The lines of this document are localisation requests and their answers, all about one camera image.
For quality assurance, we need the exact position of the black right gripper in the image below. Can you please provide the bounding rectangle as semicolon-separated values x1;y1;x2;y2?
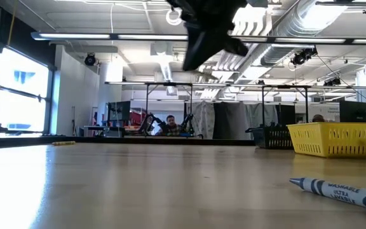
166;0;250;71

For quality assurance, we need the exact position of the large grey crayon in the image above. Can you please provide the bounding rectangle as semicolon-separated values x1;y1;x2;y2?
289;177;366;213

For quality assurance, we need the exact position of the white patterned curtain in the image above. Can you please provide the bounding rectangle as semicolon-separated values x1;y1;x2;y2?
191;101;215;139

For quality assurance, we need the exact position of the dark curtain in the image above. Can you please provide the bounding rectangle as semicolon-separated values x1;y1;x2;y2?
213;101;254;140

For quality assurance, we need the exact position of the black background robot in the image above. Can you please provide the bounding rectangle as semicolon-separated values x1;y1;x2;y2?
179;113;205;139

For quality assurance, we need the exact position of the black plastic basket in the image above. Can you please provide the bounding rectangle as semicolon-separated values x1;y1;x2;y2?
245;123;294;150

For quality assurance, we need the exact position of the red equipment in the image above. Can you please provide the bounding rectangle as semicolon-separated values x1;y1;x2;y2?
128;109;156;127

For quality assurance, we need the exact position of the long ceiling light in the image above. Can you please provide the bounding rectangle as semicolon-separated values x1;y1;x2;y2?
30;31;189;41

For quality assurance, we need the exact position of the yellow plastic basket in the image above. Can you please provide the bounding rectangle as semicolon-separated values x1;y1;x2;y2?
287;122;366;159

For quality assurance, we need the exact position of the large black monitor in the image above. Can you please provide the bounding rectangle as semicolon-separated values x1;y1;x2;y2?
339;101;366;123

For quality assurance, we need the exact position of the large window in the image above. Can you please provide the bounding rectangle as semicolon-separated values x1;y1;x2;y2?
0;47;53;135

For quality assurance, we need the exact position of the white cable coil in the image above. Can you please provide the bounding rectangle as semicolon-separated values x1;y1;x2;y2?
165;8;184;27

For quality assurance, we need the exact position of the black metal table frame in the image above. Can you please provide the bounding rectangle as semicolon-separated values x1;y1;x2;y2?
261;84;310;125
144;81;194;138

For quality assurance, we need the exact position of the black ceiling camera rig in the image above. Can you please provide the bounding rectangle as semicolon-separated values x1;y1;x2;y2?
323;77;342;87
290;46;318;67

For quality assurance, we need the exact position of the round black ceiling camera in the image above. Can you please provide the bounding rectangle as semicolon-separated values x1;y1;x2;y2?
84;53;97;67

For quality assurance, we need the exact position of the black table edge rail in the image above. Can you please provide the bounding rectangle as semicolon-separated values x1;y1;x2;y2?
0;135;255;147

